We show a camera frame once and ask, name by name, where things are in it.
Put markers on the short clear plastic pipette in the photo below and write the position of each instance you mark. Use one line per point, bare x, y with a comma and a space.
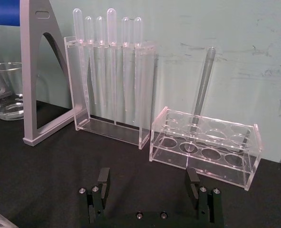
125, 31
89, 28
99, 28
138, 31

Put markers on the clear glass test tube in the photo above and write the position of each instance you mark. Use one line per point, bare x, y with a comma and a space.
205, 80

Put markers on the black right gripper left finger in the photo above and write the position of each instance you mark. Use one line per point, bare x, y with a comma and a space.
103, 187

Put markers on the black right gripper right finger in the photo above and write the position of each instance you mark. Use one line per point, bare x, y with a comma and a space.
192, 187

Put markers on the clear glass beaker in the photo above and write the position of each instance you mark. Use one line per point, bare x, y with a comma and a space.
10, 107

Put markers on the black table cloth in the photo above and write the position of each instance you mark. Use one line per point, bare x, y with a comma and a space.
47, 171

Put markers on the clear acrylic pipette rack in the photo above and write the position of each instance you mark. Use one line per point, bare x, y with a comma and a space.
111, 133

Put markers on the blue panel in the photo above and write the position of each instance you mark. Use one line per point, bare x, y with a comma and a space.
2, 12

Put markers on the clear acrylic test tube rack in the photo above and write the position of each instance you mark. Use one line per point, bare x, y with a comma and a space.
252, 166

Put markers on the grey triangular stand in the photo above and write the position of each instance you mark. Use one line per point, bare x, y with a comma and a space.
31, 71

